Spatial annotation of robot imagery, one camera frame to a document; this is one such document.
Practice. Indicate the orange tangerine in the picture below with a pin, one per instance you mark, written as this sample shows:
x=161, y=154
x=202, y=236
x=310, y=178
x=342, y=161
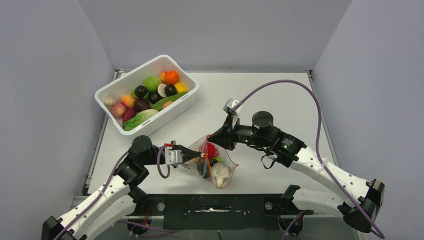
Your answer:
x=171, y=77

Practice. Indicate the lime green fruit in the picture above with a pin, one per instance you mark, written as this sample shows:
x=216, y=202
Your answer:
x=216, y=160

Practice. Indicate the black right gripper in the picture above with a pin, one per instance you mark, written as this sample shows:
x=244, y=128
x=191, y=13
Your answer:
x=225, y=136

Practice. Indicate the black mounting plate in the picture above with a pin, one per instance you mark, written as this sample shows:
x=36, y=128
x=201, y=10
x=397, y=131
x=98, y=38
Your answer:
x=218, y=211

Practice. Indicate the dark purple plum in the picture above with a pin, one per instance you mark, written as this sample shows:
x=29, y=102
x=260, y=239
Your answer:
x=170, y=90

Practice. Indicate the white mushroom slice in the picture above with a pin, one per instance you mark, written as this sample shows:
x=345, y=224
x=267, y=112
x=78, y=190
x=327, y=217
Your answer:
x=161, y=90

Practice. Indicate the dark grape bunch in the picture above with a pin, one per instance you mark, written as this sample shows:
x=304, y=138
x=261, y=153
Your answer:
x=202, y=166

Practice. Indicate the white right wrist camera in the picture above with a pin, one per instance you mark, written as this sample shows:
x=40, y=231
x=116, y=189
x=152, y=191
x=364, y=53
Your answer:
x=232, y=112

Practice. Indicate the green lettuce leaf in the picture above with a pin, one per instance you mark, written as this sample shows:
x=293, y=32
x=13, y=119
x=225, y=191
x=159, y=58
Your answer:
x=139, y=118

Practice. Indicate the clear zip top bag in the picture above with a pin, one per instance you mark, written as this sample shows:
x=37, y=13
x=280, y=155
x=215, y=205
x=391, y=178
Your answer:
x=198, y=146

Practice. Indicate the dark purple mangosteen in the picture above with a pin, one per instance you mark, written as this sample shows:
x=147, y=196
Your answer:
x=140, y=92

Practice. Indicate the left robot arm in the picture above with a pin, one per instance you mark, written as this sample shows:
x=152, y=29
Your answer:
x=120, y=195

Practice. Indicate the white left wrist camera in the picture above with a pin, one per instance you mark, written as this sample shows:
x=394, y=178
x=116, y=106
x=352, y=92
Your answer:
x=171, y=157

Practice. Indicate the white garlic bulb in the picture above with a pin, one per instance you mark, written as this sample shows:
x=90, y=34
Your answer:
x=109, y=101

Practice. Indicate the white plastic food bin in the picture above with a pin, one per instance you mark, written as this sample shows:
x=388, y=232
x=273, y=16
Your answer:
x=125, y=84

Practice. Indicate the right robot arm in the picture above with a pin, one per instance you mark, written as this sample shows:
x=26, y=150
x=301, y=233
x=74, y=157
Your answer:
x=356, y=200

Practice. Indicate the pink apple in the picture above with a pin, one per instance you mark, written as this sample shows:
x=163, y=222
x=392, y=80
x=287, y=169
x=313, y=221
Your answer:
x=118, y=110

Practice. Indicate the purple sweet potato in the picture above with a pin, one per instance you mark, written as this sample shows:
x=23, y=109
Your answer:
x=128, y=114

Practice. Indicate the yellow lemon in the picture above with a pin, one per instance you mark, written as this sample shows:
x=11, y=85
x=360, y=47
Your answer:
x=180, y=87

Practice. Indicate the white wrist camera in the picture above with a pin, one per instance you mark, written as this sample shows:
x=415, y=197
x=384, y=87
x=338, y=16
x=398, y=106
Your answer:
x=232, y=112
x=171, y=157

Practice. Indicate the orange peach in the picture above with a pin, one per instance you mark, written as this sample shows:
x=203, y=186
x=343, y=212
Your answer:
x=128, y=101

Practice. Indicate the peach fruit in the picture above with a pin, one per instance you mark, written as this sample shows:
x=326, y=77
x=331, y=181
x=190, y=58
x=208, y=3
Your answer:
x=167, y=104

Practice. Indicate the green cabbage ball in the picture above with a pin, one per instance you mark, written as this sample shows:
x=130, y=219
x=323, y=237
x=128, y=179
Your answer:
x=151, y=83

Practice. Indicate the green cucumber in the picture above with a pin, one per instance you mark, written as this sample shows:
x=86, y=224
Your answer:
x=160, y=104

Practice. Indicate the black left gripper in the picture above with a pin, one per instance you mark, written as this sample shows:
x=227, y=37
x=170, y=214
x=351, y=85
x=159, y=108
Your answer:
x=187, y=154

